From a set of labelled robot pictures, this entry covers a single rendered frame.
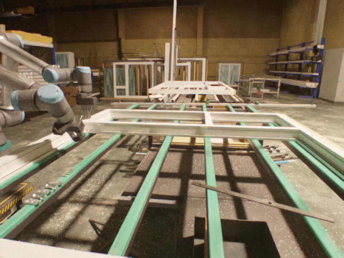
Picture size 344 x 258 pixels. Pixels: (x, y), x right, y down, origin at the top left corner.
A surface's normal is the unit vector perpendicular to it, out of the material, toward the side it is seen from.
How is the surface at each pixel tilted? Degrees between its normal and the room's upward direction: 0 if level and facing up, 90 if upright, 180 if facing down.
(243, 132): 90
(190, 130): 90
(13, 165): 90
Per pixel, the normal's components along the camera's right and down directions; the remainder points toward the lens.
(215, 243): 0.00, -0.96
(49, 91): 0.08, -0.60
